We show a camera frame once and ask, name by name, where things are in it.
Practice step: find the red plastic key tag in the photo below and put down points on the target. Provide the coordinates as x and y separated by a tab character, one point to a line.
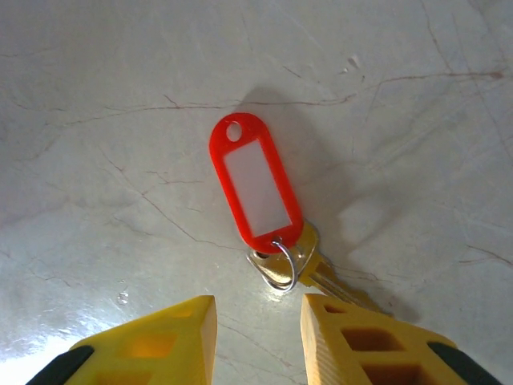
240	132

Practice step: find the brass key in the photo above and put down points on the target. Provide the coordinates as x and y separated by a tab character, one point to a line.
310	256

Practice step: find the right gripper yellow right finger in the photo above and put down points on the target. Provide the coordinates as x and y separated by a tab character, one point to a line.
360	353

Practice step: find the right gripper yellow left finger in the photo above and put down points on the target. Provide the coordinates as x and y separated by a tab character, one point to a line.
160	345

